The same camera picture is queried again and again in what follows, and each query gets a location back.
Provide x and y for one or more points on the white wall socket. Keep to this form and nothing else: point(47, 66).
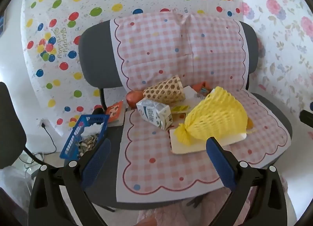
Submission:
point(42, 123)

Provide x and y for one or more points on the small orange book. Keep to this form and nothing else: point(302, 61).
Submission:
point(115, 111)

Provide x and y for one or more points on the black chair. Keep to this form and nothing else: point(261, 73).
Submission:
point(9, 130)

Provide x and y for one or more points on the black rounded object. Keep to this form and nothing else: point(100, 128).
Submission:
point(97, 111)

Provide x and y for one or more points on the yellow snack wrapper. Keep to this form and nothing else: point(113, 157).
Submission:
point(179, 109)

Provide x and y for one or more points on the white card sheet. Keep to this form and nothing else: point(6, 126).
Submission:
point(185, 147)

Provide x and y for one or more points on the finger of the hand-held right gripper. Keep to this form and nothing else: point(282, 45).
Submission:
point(307, 118)

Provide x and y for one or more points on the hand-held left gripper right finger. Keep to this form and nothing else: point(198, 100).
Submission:
point(221, 165)

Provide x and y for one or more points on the pink checked paper cloth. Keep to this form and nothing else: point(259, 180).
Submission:
point(159, 45)

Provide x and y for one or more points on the white milk carton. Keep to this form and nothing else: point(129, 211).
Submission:
point(151, 112)

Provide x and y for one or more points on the white paper sheet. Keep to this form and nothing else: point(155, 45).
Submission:
point(189, 94)

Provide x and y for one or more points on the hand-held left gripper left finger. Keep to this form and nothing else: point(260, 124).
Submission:
point(95, 165)

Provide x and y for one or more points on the red apple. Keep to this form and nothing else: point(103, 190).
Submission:
point(133, 99)

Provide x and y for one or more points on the grey office chair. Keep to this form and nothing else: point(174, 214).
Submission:
point(95, 57)

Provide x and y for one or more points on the white crumpled tissue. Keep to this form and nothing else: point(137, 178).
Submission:
point(93, 127)

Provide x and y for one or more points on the orange knitted item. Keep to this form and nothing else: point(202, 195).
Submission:
point(199, 88)

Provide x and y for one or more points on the woven bamboo basket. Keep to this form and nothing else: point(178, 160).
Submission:
point(166, 91)

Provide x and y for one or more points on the blue plastic basket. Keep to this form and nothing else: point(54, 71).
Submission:
point(73, 138)

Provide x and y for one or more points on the clear plastic bag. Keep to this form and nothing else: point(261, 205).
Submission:
point(12, 182)

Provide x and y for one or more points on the yellow foam fruit net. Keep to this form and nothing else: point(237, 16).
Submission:
point(215, 116)

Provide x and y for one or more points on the sunflower seed shells pile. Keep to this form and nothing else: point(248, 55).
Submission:
point(89, 144)

